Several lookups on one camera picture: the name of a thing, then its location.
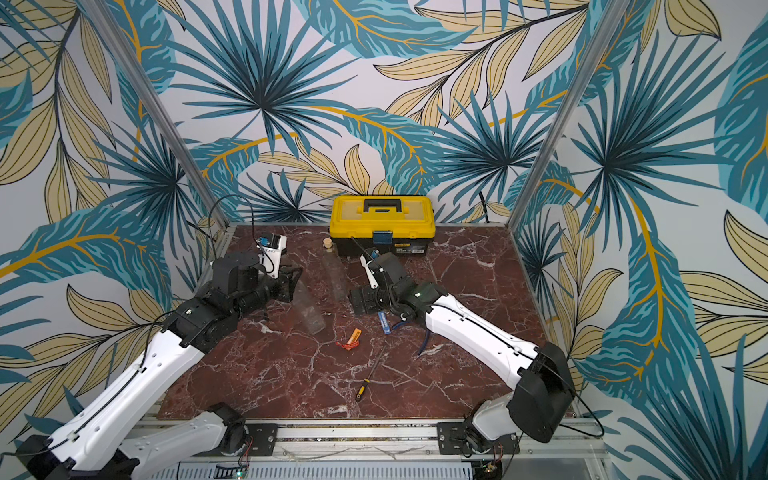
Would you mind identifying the glass bottle red label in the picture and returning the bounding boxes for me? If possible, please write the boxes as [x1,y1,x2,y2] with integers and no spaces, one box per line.
[292,280,326,335]

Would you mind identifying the blue label sticker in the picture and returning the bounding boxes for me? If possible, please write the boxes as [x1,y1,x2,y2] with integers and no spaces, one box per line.
[378,311,391,335]

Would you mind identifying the glass bottle orange label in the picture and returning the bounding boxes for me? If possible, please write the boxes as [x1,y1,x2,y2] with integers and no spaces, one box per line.
[321,237,348,302]

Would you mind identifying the orange label sticker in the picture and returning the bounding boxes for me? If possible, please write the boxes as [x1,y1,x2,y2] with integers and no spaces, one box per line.
[348,328,362,344]

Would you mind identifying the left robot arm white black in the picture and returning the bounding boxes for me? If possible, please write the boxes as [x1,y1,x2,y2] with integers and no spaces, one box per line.
[12,251,303,479]

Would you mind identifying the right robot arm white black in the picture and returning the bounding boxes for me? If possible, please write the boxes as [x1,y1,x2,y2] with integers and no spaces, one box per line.
[349,250,576,452]

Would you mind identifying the yellow black toolbox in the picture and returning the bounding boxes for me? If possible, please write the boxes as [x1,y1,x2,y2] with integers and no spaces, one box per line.
[329,195,436,257]

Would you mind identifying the yellow black screwdriver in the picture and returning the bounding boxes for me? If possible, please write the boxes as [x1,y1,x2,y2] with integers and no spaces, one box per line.
[355,350,388,402]

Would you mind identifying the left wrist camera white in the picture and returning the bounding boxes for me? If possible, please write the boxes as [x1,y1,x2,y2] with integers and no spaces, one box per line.
[256,233,287,279]

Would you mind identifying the blue handled cutting pliers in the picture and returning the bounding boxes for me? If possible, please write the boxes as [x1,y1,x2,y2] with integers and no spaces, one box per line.
[392,317,434,357]

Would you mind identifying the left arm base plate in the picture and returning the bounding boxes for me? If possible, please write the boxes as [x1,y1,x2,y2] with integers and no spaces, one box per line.
[215,423,278,457]

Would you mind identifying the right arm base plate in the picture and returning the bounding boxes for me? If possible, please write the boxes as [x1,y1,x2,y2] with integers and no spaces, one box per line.
[436,422,520,458]

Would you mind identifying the aluminium front rail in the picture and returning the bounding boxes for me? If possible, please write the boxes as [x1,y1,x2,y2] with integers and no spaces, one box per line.
[119,413,615,479]

